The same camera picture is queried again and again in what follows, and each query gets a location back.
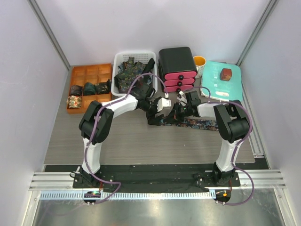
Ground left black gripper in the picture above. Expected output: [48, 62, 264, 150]
[142, 97, 164, 126]

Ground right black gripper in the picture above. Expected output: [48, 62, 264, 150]
[165, 102, 192, 124]

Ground navy floral silk tie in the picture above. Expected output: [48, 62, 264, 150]
[157, 118, 218, 131]

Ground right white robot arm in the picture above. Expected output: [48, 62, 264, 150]
[163, 91, 252, 186]

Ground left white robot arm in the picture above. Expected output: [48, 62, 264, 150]
[79, 85, 171, 188]

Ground dark red patterned tie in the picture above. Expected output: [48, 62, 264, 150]
[134, 80, 152, 94]

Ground black tie in basket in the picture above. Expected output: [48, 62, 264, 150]
[142, 58, 155, 80]

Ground black pink drawer organizer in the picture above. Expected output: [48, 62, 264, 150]
[158, 47, 197, 92]

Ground green paisley tie in basket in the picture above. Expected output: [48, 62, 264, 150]
[114, 56, 146, 93]

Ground rolled black dotted tie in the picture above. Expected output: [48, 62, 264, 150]
[95, 79, 111, 95]

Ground teal book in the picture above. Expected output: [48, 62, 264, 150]
[200, 61, 243, 101]

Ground white mug yellow inside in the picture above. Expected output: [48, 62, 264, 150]
[193, 56, 206, 79]

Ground red brown small box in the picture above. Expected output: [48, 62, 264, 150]
[220, 68, 232, 81]

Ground white plastic mesh basket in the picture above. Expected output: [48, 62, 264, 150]
[111, 50, 158, 97]

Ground rolled dark green tie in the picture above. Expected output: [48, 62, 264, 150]
[83, 82, 96, 96]

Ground orange wooden divided tray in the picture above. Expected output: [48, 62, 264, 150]
[66, 64, 112, 114]

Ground rolled cream floral tie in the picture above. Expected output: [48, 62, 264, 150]
[66, 95, 82, 109]

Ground rolled brown patterned tie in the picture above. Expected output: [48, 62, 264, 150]
[69, 85, 83, 97]

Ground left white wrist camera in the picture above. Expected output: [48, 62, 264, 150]
[157, 98, 172, 112]

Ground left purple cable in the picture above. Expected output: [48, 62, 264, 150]
[69, 73, 169, 205]

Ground purple cable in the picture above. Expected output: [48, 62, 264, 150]
[178, 86, 255, 205]
[69, 73, 169, 205]

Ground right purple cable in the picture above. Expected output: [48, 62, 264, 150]
[178, 86, 255, 205]

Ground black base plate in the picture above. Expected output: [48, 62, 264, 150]
[70, 164, 241, 194]

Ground aluminium frame rail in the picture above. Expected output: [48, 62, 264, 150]
[30, 169, 286, 191]

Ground white slotted cable duct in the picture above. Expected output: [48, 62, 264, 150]
[40, 190, 216, 201]

